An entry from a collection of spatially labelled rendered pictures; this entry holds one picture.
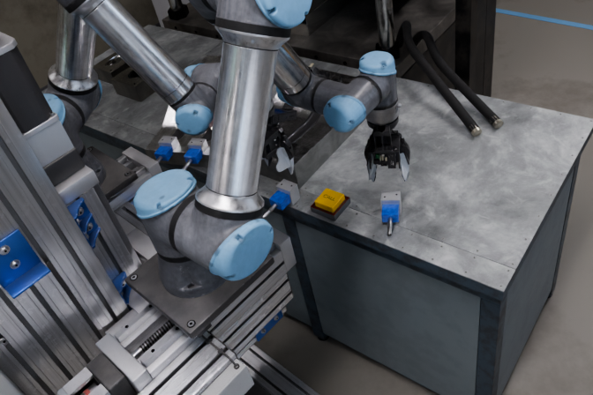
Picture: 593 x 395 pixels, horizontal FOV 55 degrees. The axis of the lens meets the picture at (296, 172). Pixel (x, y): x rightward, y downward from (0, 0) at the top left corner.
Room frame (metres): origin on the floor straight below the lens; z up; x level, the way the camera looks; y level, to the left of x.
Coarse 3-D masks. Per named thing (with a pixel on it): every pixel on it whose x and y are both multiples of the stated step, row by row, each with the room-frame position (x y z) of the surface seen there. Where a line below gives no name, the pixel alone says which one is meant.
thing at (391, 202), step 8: (384, 192) 1.08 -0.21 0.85; (392, 192) 1.07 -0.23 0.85; (400, 192) 1.07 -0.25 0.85; (384, 200) 1.05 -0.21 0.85; (392, 200) 1.04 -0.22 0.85; (400, 200) 1.04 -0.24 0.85; (384, 208) 1.03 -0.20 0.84; (392, 208) 1.03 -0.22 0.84; (400, 208) 1.04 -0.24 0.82; (384, 216) 1.01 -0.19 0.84; (392, 216) 1.01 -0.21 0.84; (392, 224) 0.99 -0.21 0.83
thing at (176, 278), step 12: (168, 264) 0.75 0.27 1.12; (180, 264) 0.74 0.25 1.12; (192, 264) 0.74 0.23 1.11; (168, 276) 0.74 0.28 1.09; (180, 276) 0.73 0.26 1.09; (192, 276) 0.73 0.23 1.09; (204, 276) 0.73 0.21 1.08; (216, 276) 0.74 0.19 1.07; (168, 288) 0.74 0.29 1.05; (180, 288) 0.73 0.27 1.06; (192, 288) 0.72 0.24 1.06; (204, 288) 0.72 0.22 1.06; (216, 288) 0.73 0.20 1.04
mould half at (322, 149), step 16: (304, 112) 1.47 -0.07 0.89; (288, 128) 1.42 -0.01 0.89; (320, 128) 1.38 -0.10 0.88; (304, 144) 1.32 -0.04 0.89; (320, 144) 1.32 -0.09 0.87; (336, 144) 1.37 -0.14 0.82; (304, 160) 1.26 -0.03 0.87; (320, 160) 1.31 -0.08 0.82; (272, 176) 1.30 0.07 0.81; (288, 176) 1.25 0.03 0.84; (304, 176) 1.25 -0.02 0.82
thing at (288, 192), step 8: (280, 184) 1.20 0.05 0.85; (288, 184) 1.20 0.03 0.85; (296, 184) 1.19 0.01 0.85; (280, 192) 1.19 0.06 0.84; (288, 192) 1.17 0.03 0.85; (296, 192) 1.18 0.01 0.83; (272, 200) 1.16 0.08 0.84; (280, 200) 1.15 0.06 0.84; (288, 200) 1.16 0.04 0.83; (296, 200) 1.18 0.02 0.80; (272, 208) 1.14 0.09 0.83; (280, 208) 1.15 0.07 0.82; (264, 216) 1.12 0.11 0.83
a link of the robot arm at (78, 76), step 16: (64, 16) 1.24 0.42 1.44; (64, 32) 1.25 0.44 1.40; (80, 32) 1.24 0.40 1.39; (64, 48) 1.25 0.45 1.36; (80, 48) 1.25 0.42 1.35; (64, 64) 1.26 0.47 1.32; (80, 64) 1.26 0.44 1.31; (48, 80) 1.29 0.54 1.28; (64, 80) 1.26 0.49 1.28; (80, 80) 1.26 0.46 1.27; (96, 80) 1.29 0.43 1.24; (80, 96) 1.25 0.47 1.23; (96, 96) 1.31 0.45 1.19
